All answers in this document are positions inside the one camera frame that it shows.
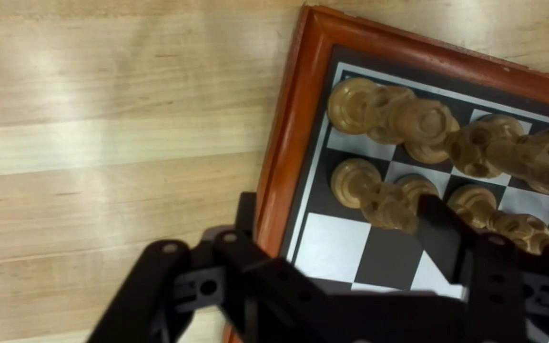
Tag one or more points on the yellow wooden bishop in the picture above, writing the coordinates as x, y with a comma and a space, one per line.
541, 159

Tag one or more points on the yellow wooden knight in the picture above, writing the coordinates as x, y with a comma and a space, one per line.
429, 131

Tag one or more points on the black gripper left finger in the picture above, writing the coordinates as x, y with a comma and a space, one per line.
223, 298

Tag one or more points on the yellow wooden pawn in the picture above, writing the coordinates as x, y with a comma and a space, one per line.
352, 182
411, 186
474, 205

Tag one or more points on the wooden framed chessboard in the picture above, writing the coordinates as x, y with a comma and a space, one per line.
286, 159

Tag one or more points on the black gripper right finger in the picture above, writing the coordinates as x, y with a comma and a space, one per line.
514, 298

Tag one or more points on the yellow wooden rook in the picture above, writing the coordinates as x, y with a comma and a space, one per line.
352, 106

